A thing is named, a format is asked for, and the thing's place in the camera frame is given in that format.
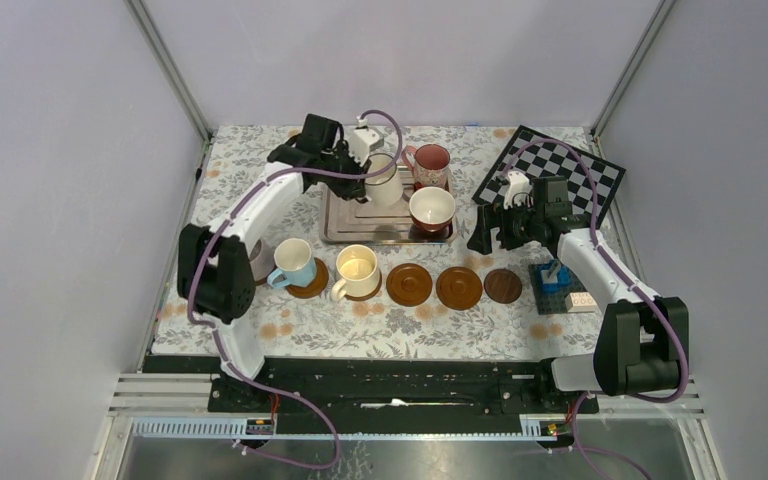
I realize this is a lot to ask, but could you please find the blue toy brick stack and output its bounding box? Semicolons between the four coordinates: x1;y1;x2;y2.
535;259;571;294

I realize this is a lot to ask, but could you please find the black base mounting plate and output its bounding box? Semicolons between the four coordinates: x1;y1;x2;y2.
207;357;601;437

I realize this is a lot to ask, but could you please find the white ribbed mug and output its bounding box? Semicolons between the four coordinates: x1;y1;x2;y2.
364;153;404;207

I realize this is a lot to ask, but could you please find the black white chessboard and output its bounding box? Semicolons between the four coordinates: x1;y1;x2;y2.
472;126;626;226

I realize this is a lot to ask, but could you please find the brown wooden coaster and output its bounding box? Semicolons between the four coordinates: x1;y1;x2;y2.
285;257;329;299
435;266;483;311
386;263;433;307
344;278;383;302

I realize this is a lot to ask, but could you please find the white toy brick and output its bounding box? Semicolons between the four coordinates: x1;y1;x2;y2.
564;292;599;313

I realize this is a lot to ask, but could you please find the dark walnut round coaster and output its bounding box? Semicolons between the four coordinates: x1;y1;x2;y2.
483;269;523;304

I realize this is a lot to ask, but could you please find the cream yellow mug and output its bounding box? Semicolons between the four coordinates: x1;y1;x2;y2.
330;245;382;301

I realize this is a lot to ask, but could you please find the lilac mug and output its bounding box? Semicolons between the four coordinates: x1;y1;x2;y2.
249;240;275;286

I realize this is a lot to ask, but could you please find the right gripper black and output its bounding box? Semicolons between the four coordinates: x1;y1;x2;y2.
466;197;544;255

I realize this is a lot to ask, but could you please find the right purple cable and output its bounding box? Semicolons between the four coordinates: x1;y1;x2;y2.
499;136;690;480

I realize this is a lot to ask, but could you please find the light blue mug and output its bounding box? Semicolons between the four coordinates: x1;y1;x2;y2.
267;238;317;288

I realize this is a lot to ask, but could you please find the dark grey brick baseplate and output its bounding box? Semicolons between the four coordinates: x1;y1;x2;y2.
528;261;587;315

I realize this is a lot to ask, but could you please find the metal serving tray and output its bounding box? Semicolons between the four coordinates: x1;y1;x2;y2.
319;166;457;244

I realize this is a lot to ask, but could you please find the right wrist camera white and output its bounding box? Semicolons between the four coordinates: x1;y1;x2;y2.
503;170;532;210

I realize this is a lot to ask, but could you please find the pink mug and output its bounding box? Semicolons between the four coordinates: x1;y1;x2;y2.
401;144;451;190

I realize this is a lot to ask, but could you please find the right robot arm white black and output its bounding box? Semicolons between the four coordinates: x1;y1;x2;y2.
468;172;689;412

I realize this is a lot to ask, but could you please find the purple cable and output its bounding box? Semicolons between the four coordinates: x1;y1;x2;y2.
186;109;404;472
499;136;690;480

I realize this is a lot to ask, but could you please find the white cup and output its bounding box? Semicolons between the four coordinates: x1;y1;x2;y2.
408;186;456;232

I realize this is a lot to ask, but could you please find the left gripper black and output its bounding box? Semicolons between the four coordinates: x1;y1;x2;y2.
321;143;372;201

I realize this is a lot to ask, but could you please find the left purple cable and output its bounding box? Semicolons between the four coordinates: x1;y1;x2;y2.
186;109;404;472

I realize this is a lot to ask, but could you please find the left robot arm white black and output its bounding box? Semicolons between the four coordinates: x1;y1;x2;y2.
177;114;382;411

